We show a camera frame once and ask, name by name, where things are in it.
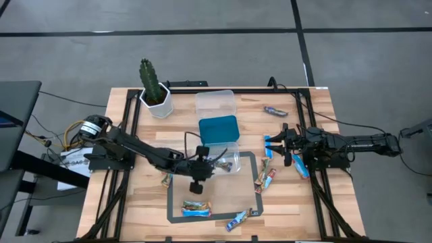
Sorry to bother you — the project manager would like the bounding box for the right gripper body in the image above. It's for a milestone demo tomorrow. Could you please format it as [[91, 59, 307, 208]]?
[[282, 123, 304, 167]]

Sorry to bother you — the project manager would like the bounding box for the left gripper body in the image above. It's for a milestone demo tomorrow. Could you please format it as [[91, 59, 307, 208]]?
[[187, 145, 215, 196]]

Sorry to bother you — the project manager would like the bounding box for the green brown granola bar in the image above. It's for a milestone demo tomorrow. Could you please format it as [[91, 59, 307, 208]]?
[[258, 157, 272, 186]]

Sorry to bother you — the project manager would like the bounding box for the dark blue silver granola bar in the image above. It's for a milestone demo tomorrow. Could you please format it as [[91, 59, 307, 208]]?
[[263, 105, 290, 118]]

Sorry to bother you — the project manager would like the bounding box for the red and blue granola bar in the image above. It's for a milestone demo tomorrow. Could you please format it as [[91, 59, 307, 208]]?
[[254, 167, 277, 195]]

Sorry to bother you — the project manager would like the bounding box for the green orange granola bar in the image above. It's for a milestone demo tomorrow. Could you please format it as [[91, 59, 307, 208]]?
[[181, 200, 213, 211]]

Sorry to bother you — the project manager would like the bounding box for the blue oatmeal raisin granola bar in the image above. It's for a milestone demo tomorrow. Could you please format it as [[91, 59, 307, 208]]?
[[225, 208, 253, 233]]

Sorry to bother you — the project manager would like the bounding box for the light blue red-ended granola bar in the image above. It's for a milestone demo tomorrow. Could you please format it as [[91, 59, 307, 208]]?
[[290, 153, 311, 180]]

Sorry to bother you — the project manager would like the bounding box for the clear plastic container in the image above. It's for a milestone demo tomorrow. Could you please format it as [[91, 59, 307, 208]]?
[[194, 89, 237, 119], [202, 141, 242, 176]]

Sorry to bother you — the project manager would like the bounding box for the teal plastic container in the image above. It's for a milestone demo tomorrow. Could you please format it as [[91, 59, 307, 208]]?
[[198, 115, 241, 145]]

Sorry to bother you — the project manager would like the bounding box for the translucent black-bordered baking mat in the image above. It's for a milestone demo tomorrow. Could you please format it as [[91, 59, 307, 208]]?
[[167, 151, 265, 224]]

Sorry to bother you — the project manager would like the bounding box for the white hexagonal plant pot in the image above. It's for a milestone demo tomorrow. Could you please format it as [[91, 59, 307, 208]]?
[[139, 82, 175, 119]]

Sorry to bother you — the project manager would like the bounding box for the black power box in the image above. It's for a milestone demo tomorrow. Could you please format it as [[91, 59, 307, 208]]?
[[166, 80, 209, 88]]

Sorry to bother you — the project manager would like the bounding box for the green cactus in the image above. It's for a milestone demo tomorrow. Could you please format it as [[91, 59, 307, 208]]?
[[138, 57, 163, 104]]

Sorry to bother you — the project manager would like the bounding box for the white printed paper sheet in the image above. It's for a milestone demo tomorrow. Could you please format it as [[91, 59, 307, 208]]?
[[56, 146, 95, 192]]

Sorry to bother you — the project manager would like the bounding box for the grey metal stand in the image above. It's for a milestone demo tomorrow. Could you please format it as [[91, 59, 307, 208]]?
[[400, 117, 432, 140]]

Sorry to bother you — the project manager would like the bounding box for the grey desk top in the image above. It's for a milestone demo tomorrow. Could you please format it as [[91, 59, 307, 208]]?
[[0, 168, 26, 237], [0, 80, 43, 173]]

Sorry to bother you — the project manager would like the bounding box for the black aluminium table frame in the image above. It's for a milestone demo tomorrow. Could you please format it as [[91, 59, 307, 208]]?
[[79, 86, 362, 243]]

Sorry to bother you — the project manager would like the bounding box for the black power cable with plug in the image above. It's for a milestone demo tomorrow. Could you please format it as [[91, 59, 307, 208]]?
[[267, 76, 387, 136]]

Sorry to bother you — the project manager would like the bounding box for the yellow cable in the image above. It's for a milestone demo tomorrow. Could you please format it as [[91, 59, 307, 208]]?
[[63, 119, 92, 151]]

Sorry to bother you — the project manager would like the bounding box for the black desk leg frame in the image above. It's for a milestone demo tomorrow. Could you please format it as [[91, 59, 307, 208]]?
[[13, 150, 90, 237]]

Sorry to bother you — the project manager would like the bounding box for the black floor cable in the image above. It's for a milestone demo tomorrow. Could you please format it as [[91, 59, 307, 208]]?
[[38, 90, 108, 109]]

